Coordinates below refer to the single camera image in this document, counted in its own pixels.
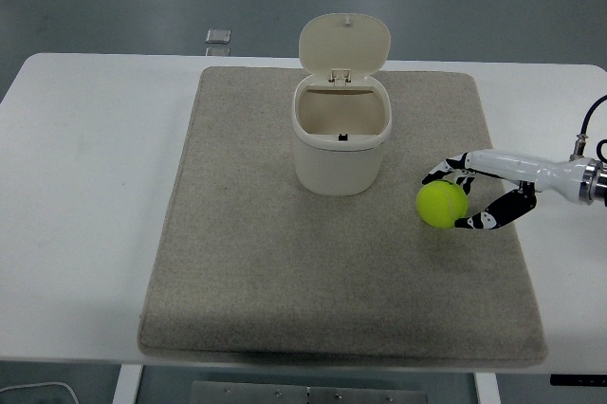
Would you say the grey felt mat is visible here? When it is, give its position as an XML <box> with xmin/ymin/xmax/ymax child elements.
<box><xmin>137</xmin><ymin>65</ymin><xmax>549</xmax><ymax>361</ymax></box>

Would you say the white table leg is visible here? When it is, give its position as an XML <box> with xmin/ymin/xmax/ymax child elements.
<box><xmin>473</xmin><ymin>372</ymin><xmax>499</xmax><ymax>404</ymax></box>
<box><xmin>112</xmin><ymin>364</ymin><xmax>143</xmax><ymax>404</ymax></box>

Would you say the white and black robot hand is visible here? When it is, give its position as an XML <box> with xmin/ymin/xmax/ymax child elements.
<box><xmin>421</xmin><ymin>149</ymin><xmax>597</xmax><ymax>231</ymax></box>

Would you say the white cable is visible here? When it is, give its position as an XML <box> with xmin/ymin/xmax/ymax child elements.
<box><xmin>0</xmin><ymin>380</ymin><xmax>81</xmax><ymax>404</ymax></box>

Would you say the yellow-green tennis ball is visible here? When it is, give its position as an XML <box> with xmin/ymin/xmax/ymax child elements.
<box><xmin>415</xmin><ymin>179</ymin><xmax>469</xmax><ymax>230</ymax></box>

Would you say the cream bin with flip lid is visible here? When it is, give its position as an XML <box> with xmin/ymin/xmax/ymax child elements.
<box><xmin>289</xmin><ymin>13</ymin><xmax>393</xmax><ymax>197</ymax></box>

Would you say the black table control panel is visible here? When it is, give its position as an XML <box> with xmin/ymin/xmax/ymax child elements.
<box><xmin>549</xmin><ymin>374</ymin><xmax>607</xmax><ymax>387</ymax></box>

